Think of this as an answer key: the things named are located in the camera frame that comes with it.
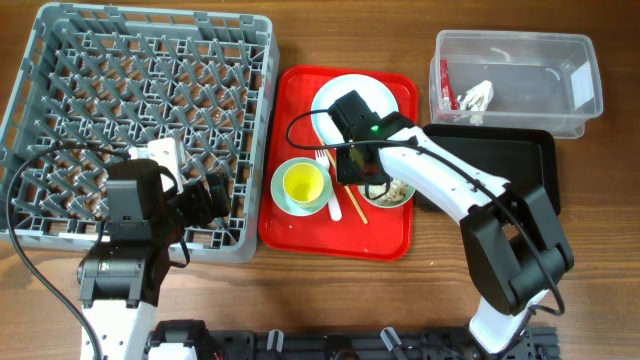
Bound white plastic fork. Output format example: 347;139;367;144
315;150;342;222

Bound rice and peanut leftovers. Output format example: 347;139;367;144
367;179;408;206

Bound light blue food bowl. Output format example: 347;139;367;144
358;179;415;208

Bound yellow plastic cup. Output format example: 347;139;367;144
283;162;324;208

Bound light green bowl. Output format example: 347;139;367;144
270;157;333;216

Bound red snack wrapper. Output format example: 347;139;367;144
439;59;459;110

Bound white napkin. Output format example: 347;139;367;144
457;80;494;126

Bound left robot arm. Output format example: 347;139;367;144
78;159;231;359

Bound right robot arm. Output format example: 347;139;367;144
327;91;574;355

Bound grey dishwasher rack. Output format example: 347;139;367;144
1;3;279;263

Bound wooden chopstick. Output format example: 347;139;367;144
322;149;369;225

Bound light blue plate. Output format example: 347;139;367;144
311;74;399;145

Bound red plastic tray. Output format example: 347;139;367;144
258;65;414;261

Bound black plastic tray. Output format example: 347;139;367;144
423;124;561;214

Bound clear plastic bin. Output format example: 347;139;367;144
429;30;604;139

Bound right black cable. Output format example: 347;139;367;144
285;108;566;317

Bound black cable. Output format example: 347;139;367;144
5;142;132;360
285;108;566;317

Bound left black cable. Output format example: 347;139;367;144
5;142;132;360

